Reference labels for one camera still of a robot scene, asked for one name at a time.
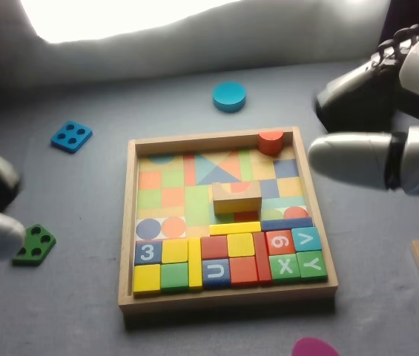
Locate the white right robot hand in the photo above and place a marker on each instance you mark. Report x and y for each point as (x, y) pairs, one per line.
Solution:
(357, 159)

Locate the natural wood arch block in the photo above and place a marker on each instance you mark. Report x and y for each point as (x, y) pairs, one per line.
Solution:
(237, 204)

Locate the red cylinder block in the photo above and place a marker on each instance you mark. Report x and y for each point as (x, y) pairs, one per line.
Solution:
(269, 142)

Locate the green pentagon holed piece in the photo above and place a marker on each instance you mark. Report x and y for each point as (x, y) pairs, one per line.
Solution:
(31, 243)

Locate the blue square four-hole piece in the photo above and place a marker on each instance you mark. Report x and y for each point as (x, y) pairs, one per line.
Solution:
(71, 142)

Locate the grey table cloth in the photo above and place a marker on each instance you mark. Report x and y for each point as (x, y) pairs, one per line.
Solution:
(83, 315)

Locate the blue wooden disc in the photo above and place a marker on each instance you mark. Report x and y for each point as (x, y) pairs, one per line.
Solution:
(229, 97)

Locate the wooden tray with printed base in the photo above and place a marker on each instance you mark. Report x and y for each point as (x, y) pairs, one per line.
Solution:
(231, 300)

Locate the white backdrop sheet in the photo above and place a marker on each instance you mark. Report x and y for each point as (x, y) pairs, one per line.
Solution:
(194, 55)

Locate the magenta wooden disc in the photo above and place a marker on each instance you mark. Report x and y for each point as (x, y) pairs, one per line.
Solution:
(314, 348)

